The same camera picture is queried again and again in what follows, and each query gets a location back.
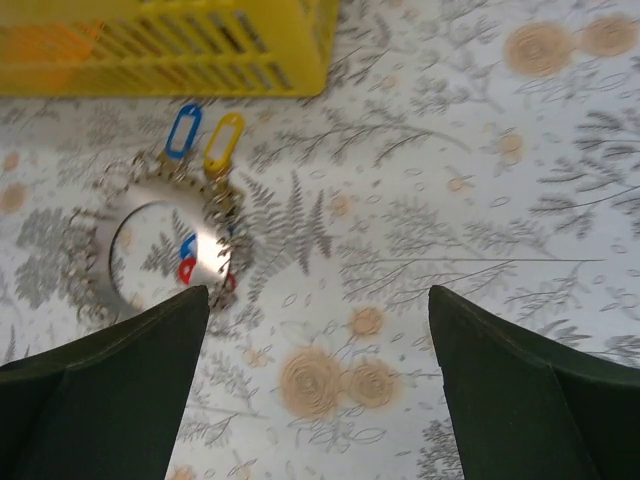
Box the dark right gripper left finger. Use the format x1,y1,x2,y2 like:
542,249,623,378
1,286,209,480

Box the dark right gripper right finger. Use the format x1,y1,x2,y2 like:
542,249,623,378
428,286,639,479

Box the silver key ring with hooks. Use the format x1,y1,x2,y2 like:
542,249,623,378
69,152,246,321

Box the yellow key tag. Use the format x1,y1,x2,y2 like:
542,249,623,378
203,112,245,179

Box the blue key tag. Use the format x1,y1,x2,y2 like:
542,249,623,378
164,103,202,161

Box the floral table mat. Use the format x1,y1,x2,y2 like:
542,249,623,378
0,0,640,480

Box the yellow plastic basket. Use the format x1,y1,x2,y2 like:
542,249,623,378
1,0,340,97

